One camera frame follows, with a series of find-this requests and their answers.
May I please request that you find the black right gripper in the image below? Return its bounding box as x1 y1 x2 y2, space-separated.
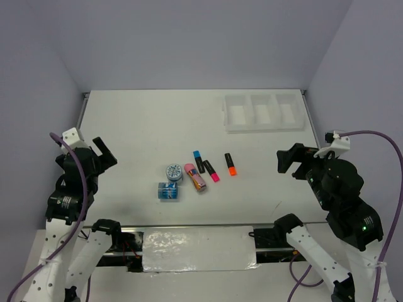
275 140 338 207

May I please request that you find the blue tape roll pack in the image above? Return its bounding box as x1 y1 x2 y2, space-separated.
157 182 178 201

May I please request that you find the round blue tape tin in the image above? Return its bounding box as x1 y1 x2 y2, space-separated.
166 164 183 182

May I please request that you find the orange highlighter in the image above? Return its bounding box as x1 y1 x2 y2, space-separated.
224 153 237 176

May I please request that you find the pink highlighter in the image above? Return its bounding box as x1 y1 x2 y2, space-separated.
203 160 220 182

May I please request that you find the blue highlighter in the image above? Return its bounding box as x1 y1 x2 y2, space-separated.
193 150 205 174

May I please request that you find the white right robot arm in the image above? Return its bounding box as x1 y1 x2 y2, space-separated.
273 143 395 301

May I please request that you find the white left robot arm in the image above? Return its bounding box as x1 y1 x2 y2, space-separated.
23 134 123 301

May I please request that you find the clear right container bin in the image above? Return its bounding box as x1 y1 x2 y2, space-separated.
276 93 304 131

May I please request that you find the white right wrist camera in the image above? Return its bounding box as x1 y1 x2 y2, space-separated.
314 130 351 160

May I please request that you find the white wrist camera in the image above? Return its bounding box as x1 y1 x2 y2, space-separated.
62 127 87 150
314 130 351 160

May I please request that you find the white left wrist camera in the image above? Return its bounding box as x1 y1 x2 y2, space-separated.
62 127 87 150

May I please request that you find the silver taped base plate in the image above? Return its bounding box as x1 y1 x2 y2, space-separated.
142 226 258 272

